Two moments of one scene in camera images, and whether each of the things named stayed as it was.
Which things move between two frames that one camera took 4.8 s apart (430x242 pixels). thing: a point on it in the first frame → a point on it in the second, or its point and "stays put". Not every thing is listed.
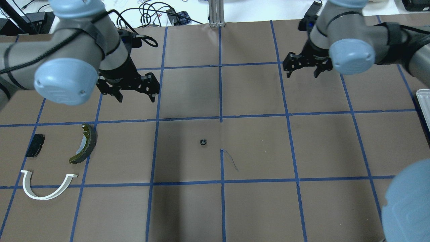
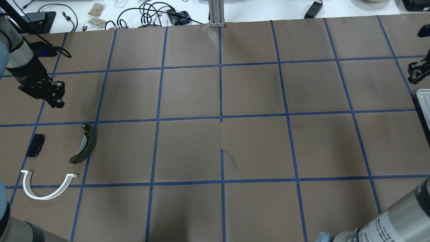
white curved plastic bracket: (27, 186) stays put
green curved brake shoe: (87, 145) stays put
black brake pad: (36, 146) stays put
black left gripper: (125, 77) → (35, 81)
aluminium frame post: (216, 13) stays put
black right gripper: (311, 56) → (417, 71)
